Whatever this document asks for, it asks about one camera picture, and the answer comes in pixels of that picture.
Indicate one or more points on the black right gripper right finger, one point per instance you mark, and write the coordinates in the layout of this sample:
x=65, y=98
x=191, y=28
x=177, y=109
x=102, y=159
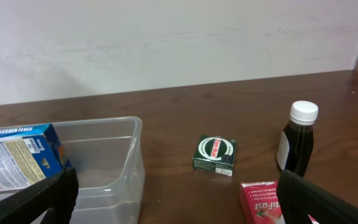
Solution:
x=301, y=202

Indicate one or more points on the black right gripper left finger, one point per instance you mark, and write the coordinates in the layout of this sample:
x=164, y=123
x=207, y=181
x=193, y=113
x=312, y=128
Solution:
x=53, y=197

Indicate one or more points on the blue fever medicine box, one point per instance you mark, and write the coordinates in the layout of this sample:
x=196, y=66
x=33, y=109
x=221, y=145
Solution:
x=29, y=154

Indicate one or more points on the clear plastic container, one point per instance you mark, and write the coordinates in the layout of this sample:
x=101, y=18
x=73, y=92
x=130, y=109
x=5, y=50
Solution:
x=107, y=158

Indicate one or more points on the green Zam-Buk box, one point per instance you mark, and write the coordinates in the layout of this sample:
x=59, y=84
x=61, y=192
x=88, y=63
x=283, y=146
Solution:
x=215, y=154

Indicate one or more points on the red Panadol box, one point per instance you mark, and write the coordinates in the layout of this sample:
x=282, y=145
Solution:
x=260, y=202

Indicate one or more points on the dark syrup bottle white cap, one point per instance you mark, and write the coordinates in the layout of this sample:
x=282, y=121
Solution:
x=297, y=141

